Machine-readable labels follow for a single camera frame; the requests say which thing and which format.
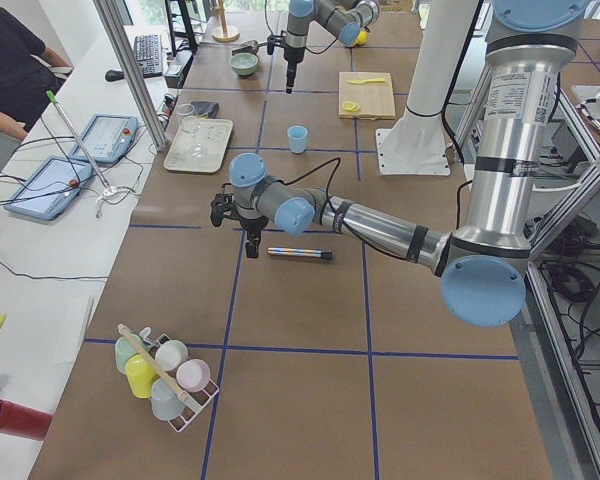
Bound wooden rack handle rod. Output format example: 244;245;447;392
117;324;189;403

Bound lemon slices on board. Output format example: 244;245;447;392
341;101;360;112

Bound pink cup in rack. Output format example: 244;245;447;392
176;359;211;392

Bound blue teach pendant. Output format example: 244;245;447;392
3;157;93;221
81;114;139;166

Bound white wire cup rack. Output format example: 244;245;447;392
140;327;219;432

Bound red cylinder bottle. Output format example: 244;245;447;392
0;399;53;441

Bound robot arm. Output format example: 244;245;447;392
267;0;380;94
210;1;591;327

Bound yellow plastic knife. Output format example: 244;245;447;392
347;77;386;85

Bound green bowl of ice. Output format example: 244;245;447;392
229;52;259;78

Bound white cup in rack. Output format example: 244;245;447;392
155;340;188;372

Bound wooden mug tree stand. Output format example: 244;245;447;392
211;0;240;43

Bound blue teach pendant far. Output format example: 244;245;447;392
81;114;139;166

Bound yellow cup in rack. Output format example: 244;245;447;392
124;354;158;399

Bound light blue cup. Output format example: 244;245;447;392
287;125;308;154

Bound grey-blue cup in rack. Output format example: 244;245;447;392
150;378;184;421

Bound black computer mouse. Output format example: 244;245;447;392
104;70;125;82

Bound green cup in rack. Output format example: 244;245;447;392
114;336;137;375

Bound steel muddler with black cap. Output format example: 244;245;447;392
267;247;333;261

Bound aluminium frame post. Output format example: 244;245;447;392
93;0;167;153

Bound yellow lemon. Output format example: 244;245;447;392
354;30;368;47

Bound clear wine glass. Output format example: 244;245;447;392
176;103;204;158

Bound seated person in black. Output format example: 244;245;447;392
0;7;70;140

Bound blue teach pendant near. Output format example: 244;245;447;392
3;157;93;221

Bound wooden cutting board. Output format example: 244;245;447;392
338;72;396;120

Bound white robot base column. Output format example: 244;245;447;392
376;0;482;176

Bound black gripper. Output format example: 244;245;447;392
210;187;268;258
266;31;300;94

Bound steel ice scoop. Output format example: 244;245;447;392
231;40;275;56

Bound cream bear tray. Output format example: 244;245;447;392
163;119;233;174

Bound black keyboard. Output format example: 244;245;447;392
133;34;163;78

